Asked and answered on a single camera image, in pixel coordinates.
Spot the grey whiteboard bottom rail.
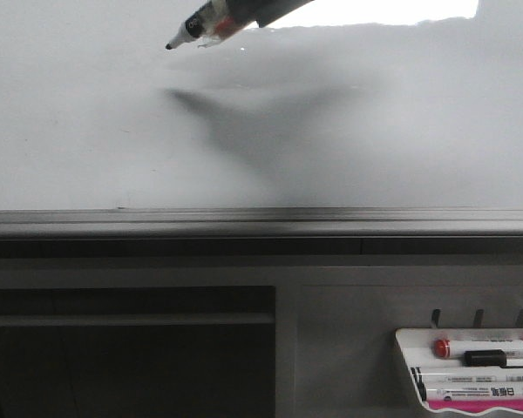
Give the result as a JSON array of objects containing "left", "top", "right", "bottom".
[{"left": 0, "top": 207, "right": 523, "bottom": 258}]

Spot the black tray hook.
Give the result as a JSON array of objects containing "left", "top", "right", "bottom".
[
  {"left": 431, "top": 308, "right": 441, "bottom": 329},
  {"left": 472, "top": 308, "right": 485, "bottom": 328},
  {"left": 515, "top": 308, "right": 523, "bottom": 328}
]

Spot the red capped white marker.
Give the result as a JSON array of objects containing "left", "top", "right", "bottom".
[{"left": 432, "top": 339, "right": 523, "bottom": 359}]

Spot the black tray hook right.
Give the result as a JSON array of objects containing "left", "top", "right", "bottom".
[{"left": 515, "top": 308, "right": 523, "bottom": 328}]

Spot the black tray hook left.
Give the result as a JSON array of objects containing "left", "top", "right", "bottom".
[{"left": 431, "top": 308, "right": 441, "bottom": 329}]

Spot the white labelled marker front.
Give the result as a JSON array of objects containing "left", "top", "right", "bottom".
[{"left": 417, "top": 381, "right": 523, "bottom": 401}]

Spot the black capped marker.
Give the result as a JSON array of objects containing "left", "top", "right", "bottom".
[{"left": 463, "top": 349, "right": 523, "bottom": 367}]

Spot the grey stand frame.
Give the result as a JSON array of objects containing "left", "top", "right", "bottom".
[{"left": 0, "top": 255, "right": 523, "bottom": 417}]

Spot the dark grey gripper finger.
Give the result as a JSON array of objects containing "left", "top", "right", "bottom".
[{"left": 227, "top": 0, "right": 311, "bottom": 28}]

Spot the white whiteboard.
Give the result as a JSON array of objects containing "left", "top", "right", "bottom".
[{"left": 0, "top": 1, "right": 523, "bottom": 210}]

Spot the white marker tray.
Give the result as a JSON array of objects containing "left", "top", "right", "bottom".
[{"left": 395, "top": 328, "right": 523, "bottom": 417}]

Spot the black tray hook middle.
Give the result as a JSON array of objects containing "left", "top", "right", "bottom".
[{"left": 472, "top": 308, "right": 485, "bottom": 328}]

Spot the white marker black end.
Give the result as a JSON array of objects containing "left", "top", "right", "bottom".
[{"left": 411, "top": 366, "right": 523, "bottom": 384}]

